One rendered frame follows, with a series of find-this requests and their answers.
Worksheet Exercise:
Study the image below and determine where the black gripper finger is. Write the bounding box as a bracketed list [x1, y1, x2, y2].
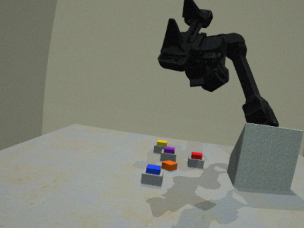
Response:
[161, 19, 191, 58]
[182, 0, 209, 20]

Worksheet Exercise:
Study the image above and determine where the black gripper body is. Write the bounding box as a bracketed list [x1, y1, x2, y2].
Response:
[158, 9, 213, 71]

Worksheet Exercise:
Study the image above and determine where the blue button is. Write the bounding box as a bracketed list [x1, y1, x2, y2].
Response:
[141, 164, 164, 186]

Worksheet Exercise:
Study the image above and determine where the orange block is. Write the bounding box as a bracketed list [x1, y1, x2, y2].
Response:
[161, 161, 177, 171]

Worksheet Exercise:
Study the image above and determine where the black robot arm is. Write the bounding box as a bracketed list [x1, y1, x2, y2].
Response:
[185, 32, 279, 127]

